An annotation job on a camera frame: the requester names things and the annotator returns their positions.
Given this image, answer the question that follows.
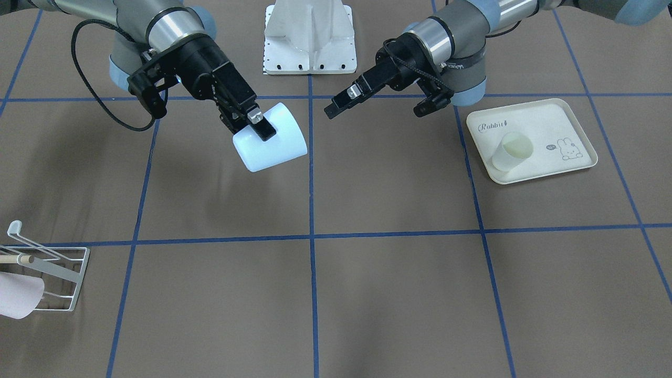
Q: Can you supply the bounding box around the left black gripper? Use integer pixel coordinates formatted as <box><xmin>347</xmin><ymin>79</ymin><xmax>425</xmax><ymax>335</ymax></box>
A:
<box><xmin>324</xmin><ymin>34</ymin><xmax>454</xmax><ymax>119</ymax></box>

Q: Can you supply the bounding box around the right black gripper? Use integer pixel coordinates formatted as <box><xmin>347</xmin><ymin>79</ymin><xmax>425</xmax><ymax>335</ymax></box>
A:
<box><xmin>127</xmin><ymin>34</ymin><xmax>277</xmax><ymax>142</ymax></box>

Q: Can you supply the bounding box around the light blue cup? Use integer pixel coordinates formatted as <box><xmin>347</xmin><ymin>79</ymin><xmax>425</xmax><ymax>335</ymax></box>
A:
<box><xmin>232</xmin><ymin>102</ymin><xmax>308</xmax><ymax>172</ymax></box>

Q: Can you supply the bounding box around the pink plastic cup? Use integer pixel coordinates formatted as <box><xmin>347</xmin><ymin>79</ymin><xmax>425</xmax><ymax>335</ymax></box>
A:
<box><xmin>1</xmin><ymin>272</ymin><xmax>44</xmax><ymax>320</ymax></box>

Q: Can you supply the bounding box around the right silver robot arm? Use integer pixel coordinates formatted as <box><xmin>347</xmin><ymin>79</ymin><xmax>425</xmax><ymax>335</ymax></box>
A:
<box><xmin>2</xmin><ymin>1</ymin><xmax>276</xmax><ymax>141</ymax></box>

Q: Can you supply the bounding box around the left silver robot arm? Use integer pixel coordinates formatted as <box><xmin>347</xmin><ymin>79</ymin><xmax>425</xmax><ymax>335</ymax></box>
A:
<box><xmin>324</xmin><ymin>1</ymin><xmax>669</xmax><ymax>118</ymax></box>

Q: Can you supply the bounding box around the cream white cup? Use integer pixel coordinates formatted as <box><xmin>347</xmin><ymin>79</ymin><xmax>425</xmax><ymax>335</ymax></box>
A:
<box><xmin>490</xmin><ymin>132</ymin><xmax>534</xmax><ymax>172</ymax></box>

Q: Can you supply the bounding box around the white plastic serving tray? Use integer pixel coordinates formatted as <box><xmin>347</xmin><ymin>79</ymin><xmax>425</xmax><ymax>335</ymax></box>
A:
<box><xmin>466</xmin><ymin>98</ymin><xmax>599</xmax><ymax>185</ymax></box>

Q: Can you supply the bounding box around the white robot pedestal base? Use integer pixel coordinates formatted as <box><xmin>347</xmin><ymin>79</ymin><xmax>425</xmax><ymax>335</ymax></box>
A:
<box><xmin>262</xmin><ymin>1</ymin><xmax>358</xmax><ymax>75</ymax></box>

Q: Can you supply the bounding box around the white wire cup rack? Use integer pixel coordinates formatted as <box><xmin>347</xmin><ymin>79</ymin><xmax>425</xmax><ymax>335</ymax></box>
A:
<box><xmin>2</xmin><ymin>220</ymin><xmax>91</xmax><ymax>312</ymax></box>

